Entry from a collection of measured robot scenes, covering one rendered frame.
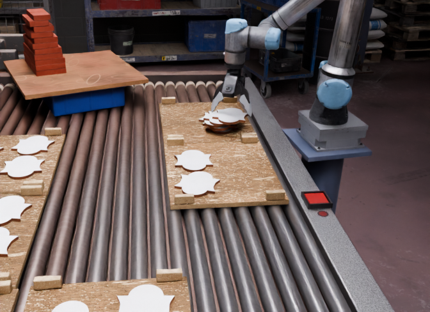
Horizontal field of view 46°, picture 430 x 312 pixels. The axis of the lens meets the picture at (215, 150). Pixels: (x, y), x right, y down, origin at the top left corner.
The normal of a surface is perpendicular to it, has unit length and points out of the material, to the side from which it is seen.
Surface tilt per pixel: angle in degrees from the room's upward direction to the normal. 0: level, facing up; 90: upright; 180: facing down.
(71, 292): 0
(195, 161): 0
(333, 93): 97
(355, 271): 0
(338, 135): 90
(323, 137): 90
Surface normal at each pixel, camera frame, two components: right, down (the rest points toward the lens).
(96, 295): 0.04, -0.90
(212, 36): 0.20, 0.44
